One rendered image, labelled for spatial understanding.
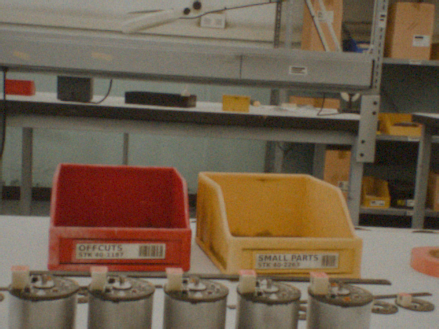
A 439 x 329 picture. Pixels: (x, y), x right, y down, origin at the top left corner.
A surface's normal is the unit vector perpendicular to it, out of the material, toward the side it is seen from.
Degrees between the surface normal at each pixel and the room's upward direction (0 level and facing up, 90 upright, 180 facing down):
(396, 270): 0
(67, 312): 90
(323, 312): 90
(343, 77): 90
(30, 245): 0
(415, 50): 90
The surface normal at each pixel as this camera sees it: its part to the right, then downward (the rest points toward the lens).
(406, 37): 0.03, 0.12
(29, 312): -0.19, 0.12
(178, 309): -0.43, 0.09
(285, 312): 0.48, 0.15
